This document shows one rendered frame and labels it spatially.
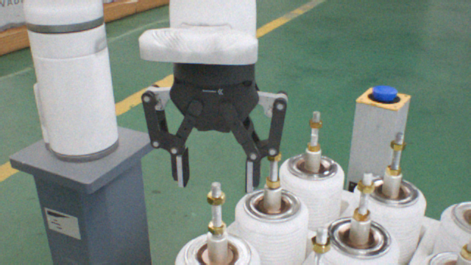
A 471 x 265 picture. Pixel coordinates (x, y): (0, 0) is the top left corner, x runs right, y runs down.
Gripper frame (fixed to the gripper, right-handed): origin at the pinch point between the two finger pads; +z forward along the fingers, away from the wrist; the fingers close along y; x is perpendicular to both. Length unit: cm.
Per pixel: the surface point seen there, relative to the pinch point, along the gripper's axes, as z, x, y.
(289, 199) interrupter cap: 10.2, -11.6, -7.4
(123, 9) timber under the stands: 32, -220, 96
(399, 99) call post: 4.1, -34.4, -24.2
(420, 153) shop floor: 36, -76, -41
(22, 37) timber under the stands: 30, -153, 119
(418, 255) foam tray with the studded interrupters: 17.6, -11.7, -25.1
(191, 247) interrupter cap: 10.3, -0.5, 3.2
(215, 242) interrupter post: 7.7, 1.2, 0.1
